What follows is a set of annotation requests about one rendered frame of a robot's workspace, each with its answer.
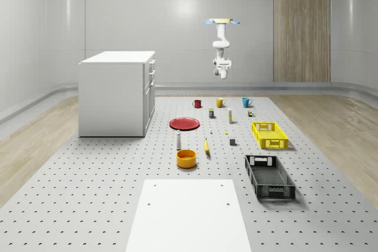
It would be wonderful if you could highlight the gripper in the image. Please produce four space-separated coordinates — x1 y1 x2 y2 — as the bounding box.
217 56 233 69

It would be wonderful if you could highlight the drone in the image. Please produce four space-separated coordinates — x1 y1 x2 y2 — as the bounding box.
203 18 240 26

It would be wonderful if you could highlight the red plate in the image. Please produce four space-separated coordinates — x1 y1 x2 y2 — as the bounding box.
169 117 201 131

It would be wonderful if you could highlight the yellow basket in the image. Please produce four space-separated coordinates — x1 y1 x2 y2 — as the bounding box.
251 122 289 150

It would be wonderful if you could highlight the yellow bowl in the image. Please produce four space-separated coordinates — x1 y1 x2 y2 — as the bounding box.
176 149 197 169

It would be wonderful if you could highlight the white cabinet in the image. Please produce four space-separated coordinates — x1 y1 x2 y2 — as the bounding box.
78 50 157 138

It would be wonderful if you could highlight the dark grey basket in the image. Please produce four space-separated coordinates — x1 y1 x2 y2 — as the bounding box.
244 155 296 201

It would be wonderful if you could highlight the white board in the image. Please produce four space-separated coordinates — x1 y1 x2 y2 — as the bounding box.
125 179 253 252

